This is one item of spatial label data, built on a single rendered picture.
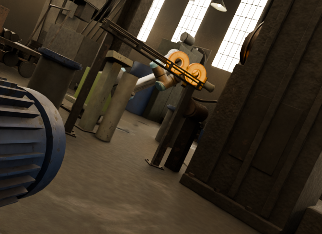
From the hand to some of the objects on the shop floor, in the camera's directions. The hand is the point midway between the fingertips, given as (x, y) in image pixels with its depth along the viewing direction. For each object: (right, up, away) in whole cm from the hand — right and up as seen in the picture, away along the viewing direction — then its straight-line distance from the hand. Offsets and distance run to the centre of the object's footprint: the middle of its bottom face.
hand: (196, 71), depth 239 cm
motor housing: (-19, -70, +14) cm, 74 cm away
